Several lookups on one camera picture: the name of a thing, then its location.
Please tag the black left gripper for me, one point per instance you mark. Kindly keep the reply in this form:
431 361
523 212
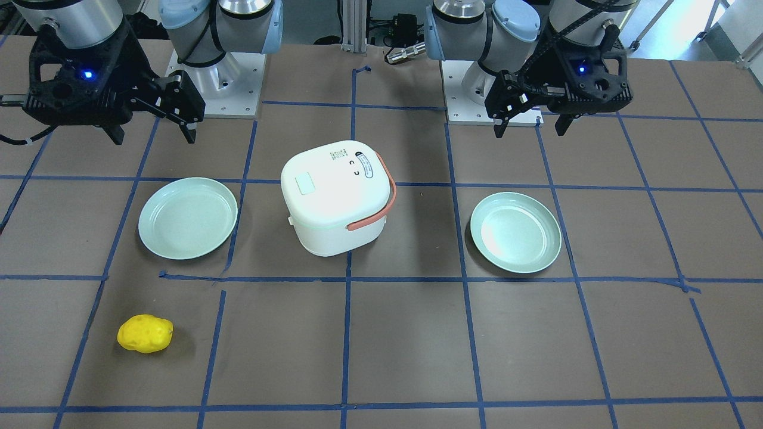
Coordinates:
543 72

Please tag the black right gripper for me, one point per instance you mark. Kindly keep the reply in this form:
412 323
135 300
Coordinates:
145 76

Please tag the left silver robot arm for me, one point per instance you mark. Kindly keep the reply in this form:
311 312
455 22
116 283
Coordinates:
511 35

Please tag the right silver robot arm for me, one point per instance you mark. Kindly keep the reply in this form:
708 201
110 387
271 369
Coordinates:
200 32

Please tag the white rice cooker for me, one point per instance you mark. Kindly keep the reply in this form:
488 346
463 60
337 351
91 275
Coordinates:
338 196

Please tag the light green plate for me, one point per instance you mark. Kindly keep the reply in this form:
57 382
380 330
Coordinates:
188 218
515 232

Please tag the silver metal connector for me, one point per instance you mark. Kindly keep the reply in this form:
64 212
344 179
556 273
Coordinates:
400 55

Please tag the black electronics box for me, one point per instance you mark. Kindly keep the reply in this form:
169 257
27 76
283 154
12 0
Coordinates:
404 30

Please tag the yellow toy potato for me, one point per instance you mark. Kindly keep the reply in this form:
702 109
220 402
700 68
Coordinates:
145 333

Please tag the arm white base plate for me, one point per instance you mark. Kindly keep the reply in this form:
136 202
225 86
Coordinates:
465 86
231 88

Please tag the aluminium frame post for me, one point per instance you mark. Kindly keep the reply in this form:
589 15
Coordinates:
354 26

